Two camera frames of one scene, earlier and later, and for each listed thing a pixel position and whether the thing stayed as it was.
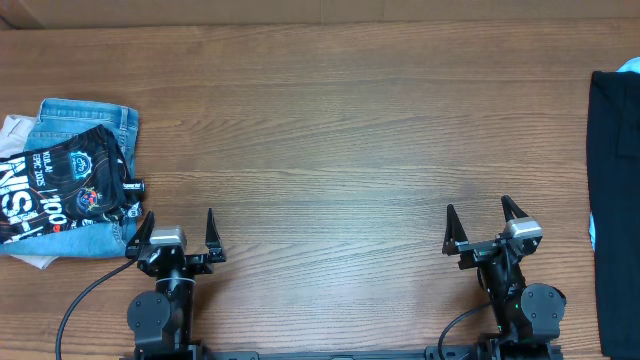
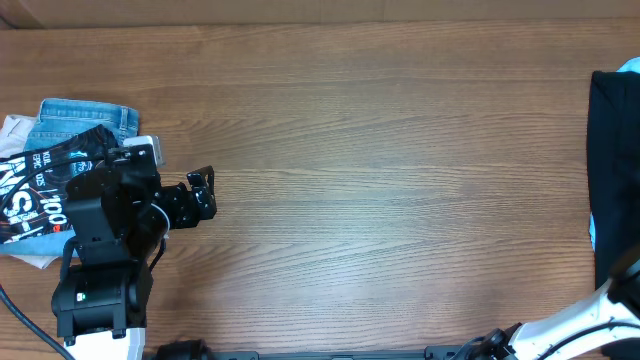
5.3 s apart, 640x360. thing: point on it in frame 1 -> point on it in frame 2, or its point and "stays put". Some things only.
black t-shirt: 613,170 stays put
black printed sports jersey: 79,179 stays put
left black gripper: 202,265 -> 188,215
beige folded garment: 15,131 stays put
